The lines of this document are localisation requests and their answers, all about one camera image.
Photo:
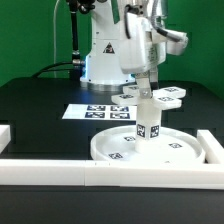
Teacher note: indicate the white U-shaped boundary frame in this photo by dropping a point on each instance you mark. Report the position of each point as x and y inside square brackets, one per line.
[209, 175]

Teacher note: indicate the white cross-shaped table base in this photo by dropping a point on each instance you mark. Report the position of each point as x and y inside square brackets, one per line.
[164, 98]

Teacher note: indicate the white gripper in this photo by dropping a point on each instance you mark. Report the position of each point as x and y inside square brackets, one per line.
[140, 50]

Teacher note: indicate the white marker sheet with tags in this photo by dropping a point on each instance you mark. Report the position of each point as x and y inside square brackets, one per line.
[100, 112]

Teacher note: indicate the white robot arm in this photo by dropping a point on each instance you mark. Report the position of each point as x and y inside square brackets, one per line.
[103, 71]

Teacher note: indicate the white round table top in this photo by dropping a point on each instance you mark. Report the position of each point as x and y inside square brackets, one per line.
[123, 144]

